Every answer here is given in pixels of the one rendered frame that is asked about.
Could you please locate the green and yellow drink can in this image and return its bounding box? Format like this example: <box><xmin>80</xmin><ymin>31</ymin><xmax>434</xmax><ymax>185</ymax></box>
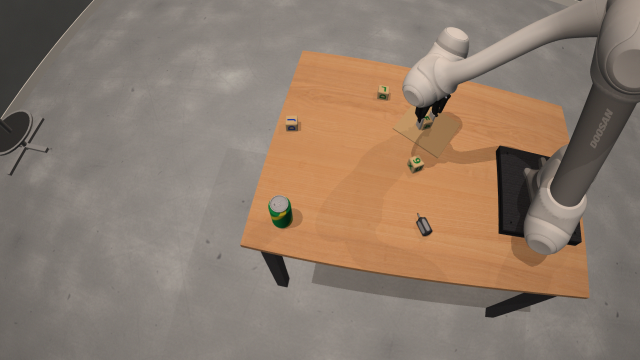
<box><xmin>268</xmin><ymin>195</ymin><xmax>293</xmax><ymax>229</ymax></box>

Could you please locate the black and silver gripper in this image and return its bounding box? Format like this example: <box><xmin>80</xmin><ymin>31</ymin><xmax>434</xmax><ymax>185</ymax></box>
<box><xmin>415</xmin><ymin>95</ymin><xmax>451</xmax><ymax>130</ymax></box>

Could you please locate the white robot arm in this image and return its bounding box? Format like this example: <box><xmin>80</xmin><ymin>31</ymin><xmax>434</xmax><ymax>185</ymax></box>
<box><xmin>402</xmin><ymin>0</ymin><xmax>640</xmax><ymax>255</ymax></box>

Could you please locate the tan flat mat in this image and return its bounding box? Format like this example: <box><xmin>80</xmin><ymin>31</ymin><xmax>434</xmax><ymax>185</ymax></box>
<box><xmin>392</xmin><ymin>105</ymin><xmax>461</xmax><ymax>158</ymax></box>

